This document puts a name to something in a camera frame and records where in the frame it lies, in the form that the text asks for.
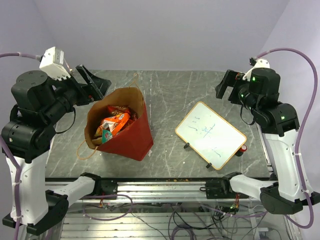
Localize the teal Fox's candy bag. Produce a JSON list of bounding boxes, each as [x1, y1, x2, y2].
[[101, 129, 113, 144]]

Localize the red black marker cap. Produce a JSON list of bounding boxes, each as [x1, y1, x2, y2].
[[235, 144, 248, 157]]

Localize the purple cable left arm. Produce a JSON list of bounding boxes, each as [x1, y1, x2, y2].
[[0, 51, 42, 240]]

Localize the aluminium rail frame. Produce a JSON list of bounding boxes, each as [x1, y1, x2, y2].
[[50, 179, 302, 240]]

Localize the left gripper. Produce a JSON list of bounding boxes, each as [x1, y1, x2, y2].
[[45, 63, 113, 123]]

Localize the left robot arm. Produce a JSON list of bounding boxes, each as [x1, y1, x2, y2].
[[0, 65, 112, 236]]

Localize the small whiteboard yellow frame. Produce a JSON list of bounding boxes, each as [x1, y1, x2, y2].
[[175, 101, 247, 170]]

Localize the red paper bag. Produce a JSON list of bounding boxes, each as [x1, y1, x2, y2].
[[83, 73, 154, 161]]

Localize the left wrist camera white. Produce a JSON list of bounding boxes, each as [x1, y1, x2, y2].
[[39, 46, 71, 81]]

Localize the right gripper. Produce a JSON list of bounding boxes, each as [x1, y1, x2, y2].
[[215, 69, 261, 114]]

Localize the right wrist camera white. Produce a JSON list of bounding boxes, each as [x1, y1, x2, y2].
[[242, 57, 270, 82]]

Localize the loose wires under table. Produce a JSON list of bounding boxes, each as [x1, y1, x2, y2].
[[82, 193, 276, 240]]

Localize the orange Fox's candy bag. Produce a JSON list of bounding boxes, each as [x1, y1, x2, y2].
[[100, 113, 130, 136]]

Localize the red noodle snack bag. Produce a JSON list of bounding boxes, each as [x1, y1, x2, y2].
[[107, 105, 137, 121]]

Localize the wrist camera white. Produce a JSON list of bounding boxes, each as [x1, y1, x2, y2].
[[242, 57, 270, 82], [39, 46, 71, 81]]

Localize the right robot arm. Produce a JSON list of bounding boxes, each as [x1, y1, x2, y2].
[[200, 67, 320, 215]]

